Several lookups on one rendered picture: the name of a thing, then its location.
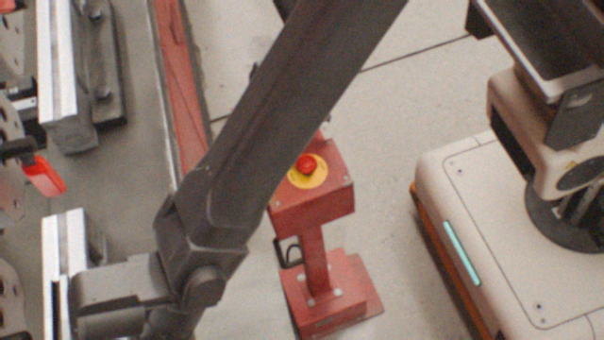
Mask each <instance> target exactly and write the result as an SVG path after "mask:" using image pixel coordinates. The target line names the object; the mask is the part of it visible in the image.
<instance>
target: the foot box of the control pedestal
mask: <svg viewBox="0 0 604 340"><path fill-rule="evenodd" d="M326 256H327V263H328V264H330V267H331V269H332V272H333V274H334V276H335V279H336V281H337V282H338V285H339V287H340V289H341V292H342V295H341V296H338V297H335V298H333V299H330V300H328V301H325V302H323V303H320V304H318V305H315V306H312V307H310V308H309V307H308V305H307V302H306V300H305V298H304V296H303V293H302V290H301V288H300V285H299V283H298V278H297V276H298V275H299V274H302V273H305V271H304V267H303V264H300V265H298V266H296V267H293V268H291V269H281V270H278V272H279V276H280V279H281V283H282V287H283V290H284V293H285V295H286V298H287V300H288V302H289V305H290V308H291V310H292V313H293V314H292V316H293V318H294V323H295V325H296V327H297V330H298V333H299V335H300V338H301V340H317V339H319V338H322V337H324V336H327V335H329V334H332V333H334V332H337V331H340V330H342V329H345V328H348V327H350V326H353V325H355V324H358V323H360V322H362V321H364V320H367V319H369V318H372V317H374V316H377V315H381V314H383V313H384V307H383V305H382V302H381V300H380V298H379V296H378V293H377V290H376V288H375V286H374V284H373V283H372V281H371V278H370V276H369V274H368V272H367V270H366V268H365V265H364V263H363V261H362V259H361V256H360V254H359V253H358V252H354V253H351V254H349V255H345V253H344V249H343V247H342V246H339V247H337V248H334V249H332V250H330V251H327V252H326Z"/></svg>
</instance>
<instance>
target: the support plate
mask: <svg viewBox="0 0 604 340"><path fill-rule="evenodd" d="M195 335H196V340H294V334H293V330H292V326H291V318H290V314H289V310H288V306H287V302H286V298H285V295H284V291H283V287H282V283H281V279H280V276H279V272H278V268H277V261H276V256H275V253H274V252H269V253H266V254H262V255H259V256H256V257H252V258H248V259H245V261H244V262H243V264H242V265H241V266H240V268H239V269H238V271H237V272H236V273H235V275H234V276H233V277H232V279H231V280H230V281H229V282H228V283H227V286H226V290H225V293H224V296H223V299H222V301H219V302H218V305H217V306H215V307H210V308H207V310H206V311H205V312H204V314H203V316H202V318H201V320H200V322H199V324H198V325H197V327H196V329H195Z"/></svg>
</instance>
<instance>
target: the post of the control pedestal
mask: <svg viewBox="0 0 604 340"><path fill-rule="evenodd" d="M298 235H299V236H297V235H296V236H297V240H298V244H299V247H300V255H301V256H302V258H303V261H304V263H303V267H304V271H305V275H306V280H307V283H308V285H309V288H310V291H311V293H312V295H313V296H317V295H319V294H322V293H325V292H326V291H329V290H330V289H331V286H330V280H329V274H328V268H327V256H326V250H325V244H324V238H323V232H322V226H319V227H316V228H314V229H309V230H307V231H304V232H301V233H300V234H298Z"/></svg>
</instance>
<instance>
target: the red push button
mask: <svg viewBox="0 0 604 340"><path fill-rule="evenodd" d="M316 167H317V161H316V159H315V158H314V157H313V156H312V155H307V154H305V155H301V156H300V157H299V159H298V160H297V161H296V163H295V168H296V170H297V171H298V172H299V173H300V174H302V175H303V176H310V175H311V174H312V172H313V171H314V170H315V169H316Z"/></svg>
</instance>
